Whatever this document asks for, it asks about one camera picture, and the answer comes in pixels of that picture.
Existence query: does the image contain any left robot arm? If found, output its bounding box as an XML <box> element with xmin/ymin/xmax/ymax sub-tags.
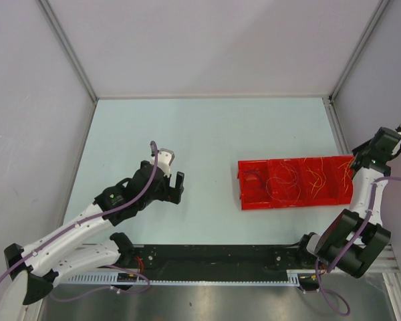
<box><xmin>4</xmin><ymin>151</ymin><xmax>184</xmax><ymax>306</ymax></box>

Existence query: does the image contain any black thin cable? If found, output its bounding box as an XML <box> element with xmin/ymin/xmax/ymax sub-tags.
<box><xmin>242</xmin><ymin>169</ymin><xmax>265</xmax><ymax>198</ymax></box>

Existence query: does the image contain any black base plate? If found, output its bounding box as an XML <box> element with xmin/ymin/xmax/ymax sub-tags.
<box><xmin>115</xmin><ymin>245</ymin><xmax>315</xmax><ymax>283</ymax></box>

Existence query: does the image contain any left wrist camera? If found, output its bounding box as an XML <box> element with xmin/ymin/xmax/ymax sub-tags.
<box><xmin>155</xmin><ymin>148</ymin><xmax>174</xmax><ymax>178</ymax></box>

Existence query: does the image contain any red plastic bin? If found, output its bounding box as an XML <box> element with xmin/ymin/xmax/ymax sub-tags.
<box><xmin>237</xmin><ymin>155</ymin><xmax>354</xmax><ymax>211</ymax></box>

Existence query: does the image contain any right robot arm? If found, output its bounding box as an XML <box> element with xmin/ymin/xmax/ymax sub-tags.
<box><xmin>295</xmin><ymin>125</ymin><xmax>401</xmax><ymax>278</ymax></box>

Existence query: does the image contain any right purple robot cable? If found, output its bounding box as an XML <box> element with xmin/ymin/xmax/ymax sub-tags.
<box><xmin>313</xmin><ymin>124</ymin><xmax>401</xmax><ymax>317</ymax></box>

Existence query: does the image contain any grey slotted cable duct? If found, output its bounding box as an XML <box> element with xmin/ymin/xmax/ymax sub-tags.
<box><xmin>61</xmin><ymin>270</ymin><xmax>300</xmax><ymax>287</ymax></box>

